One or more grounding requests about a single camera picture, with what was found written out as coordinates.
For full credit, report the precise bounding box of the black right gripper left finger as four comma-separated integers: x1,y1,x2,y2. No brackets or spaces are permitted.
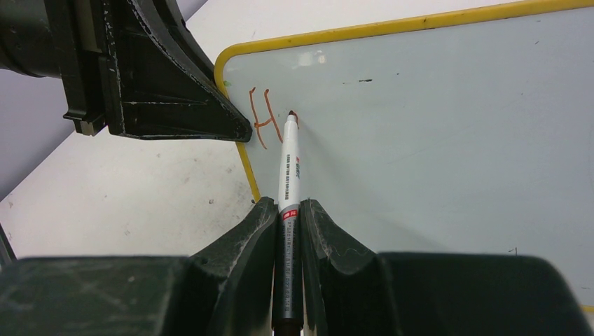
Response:
1,197,277,335

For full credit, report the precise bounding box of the white red whiteboard marker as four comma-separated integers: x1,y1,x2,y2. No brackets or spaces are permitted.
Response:
272,111,304,335

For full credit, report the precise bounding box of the yellow framed whiteboard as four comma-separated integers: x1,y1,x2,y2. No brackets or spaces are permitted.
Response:
215,1,593,306

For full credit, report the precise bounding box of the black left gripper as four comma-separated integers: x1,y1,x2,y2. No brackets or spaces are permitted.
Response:
44,1,252,142

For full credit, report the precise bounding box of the aluminium rail front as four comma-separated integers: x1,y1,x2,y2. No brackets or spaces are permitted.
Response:
0,226,17,270

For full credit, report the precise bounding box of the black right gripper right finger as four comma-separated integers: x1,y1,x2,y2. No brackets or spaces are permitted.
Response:
301,199,593,335

